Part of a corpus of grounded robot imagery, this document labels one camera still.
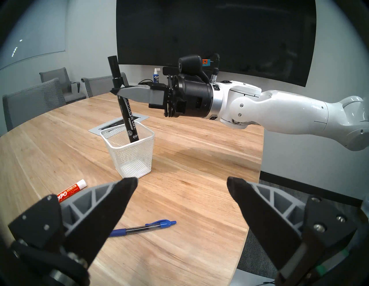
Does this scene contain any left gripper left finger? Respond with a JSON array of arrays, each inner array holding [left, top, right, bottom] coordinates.
[[8, 177, 139, 268]]

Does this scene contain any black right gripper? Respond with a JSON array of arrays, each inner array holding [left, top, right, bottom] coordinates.
[[110, 74, 215, 118]]

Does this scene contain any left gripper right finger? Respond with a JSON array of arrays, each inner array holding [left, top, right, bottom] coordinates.
[[227, 176, 359, 272]]

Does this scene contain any black permanent marker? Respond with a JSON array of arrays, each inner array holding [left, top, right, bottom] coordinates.
[[108, 56, 140, 144]]

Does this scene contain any orange white Expo marker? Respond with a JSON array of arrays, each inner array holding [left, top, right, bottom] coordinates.
[[57, 179, 87, 203]]

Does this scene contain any blue ballpoint pen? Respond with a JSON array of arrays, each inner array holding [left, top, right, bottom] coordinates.
[[108, 220, 177, 237]]

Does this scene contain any white mesh pen holder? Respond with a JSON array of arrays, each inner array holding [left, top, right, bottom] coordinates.
[[100, 121, 155, 179]]

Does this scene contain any grey mesh office chair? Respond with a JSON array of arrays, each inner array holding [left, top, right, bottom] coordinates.
[[81, 72, 129, 98], [2, 78, 67, 131]]

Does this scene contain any grey table outlet panel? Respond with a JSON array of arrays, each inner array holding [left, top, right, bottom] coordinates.
[[88, 112, 150, 135]]

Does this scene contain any grey office chair with armrests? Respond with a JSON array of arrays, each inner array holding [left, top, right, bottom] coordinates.
[[39, 67, 87, 104]]

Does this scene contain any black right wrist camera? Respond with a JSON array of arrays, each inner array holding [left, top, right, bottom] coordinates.
[[178, 55, 210, 84]]

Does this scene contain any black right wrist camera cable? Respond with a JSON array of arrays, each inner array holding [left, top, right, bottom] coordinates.
[[210, 53, 221, 84]]

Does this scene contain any large black wall screen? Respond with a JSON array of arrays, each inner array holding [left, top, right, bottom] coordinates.
[[116, 0, 317, 87]]

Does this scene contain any large wall glass board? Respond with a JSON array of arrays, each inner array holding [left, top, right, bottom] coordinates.
[[0, 0, 66, 69]]

